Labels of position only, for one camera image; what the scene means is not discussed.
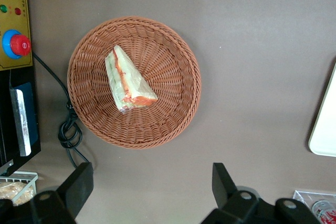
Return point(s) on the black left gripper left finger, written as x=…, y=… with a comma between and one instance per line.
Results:
x=78, y=182

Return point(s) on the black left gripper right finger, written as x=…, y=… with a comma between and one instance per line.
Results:
x=223, y=184

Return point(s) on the plastic-wrapped triangle sandwich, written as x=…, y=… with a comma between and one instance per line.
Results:
x=126, y=77

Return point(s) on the cream plastic tray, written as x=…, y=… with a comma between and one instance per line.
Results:
x=325, y=129

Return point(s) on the round brown wicker basket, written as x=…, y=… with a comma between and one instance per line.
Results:
x=162, y=64

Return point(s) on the bagged rice cracker snack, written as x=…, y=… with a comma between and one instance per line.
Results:
x=13, y=190

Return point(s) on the clear acrylic bottle rack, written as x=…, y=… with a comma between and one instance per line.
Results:
x=304, y=195

